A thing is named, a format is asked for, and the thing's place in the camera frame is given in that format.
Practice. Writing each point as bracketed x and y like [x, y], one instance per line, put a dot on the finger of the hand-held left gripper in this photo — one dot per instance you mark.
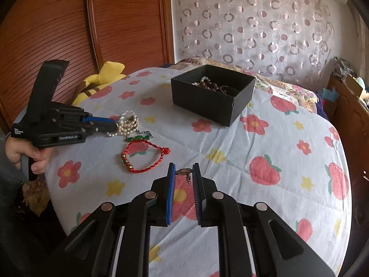
[106, 126]
[98, 118]

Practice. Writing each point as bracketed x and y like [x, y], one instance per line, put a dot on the small bronze earring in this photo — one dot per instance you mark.
[182, 172]

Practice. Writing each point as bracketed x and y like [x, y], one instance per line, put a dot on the cardboard tissue box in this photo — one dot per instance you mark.
[356, 86]

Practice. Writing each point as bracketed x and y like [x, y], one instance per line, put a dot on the circle patterned sheer curtain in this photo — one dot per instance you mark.
[245, 20]

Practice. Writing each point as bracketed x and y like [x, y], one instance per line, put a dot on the dark blue blanket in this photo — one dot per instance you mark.
[322, 106]

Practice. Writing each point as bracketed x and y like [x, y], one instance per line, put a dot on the brown wooden wardrobe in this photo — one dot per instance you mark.
[57, 34]

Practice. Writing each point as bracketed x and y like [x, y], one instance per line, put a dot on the person's left hand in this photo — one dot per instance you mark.
[17, 150]

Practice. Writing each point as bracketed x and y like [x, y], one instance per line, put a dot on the blue paper bag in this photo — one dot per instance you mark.
[331, 95]

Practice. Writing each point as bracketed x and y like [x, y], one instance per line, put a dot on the black jewelry box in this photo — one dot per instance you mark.
[201, 104]

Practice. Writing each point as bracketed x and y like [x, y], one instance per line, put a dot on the patterned cloth pile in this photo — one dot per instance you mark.
[344, 66]

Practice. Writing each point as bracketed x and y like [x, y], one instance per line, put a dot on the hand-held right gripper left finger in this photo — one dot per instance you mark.
[171, 193]

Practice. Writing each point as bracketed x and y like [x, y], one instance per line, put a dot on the yellow plush toy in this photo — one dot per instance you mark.
[109, 69]

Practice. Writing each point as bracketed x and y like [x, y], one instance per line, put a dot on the wooden side cabinet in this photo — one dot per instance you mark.
[346, 115]

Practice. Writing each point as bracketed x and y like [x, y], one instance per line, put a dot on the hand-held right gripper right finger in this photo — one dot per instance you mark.
[197, 196]

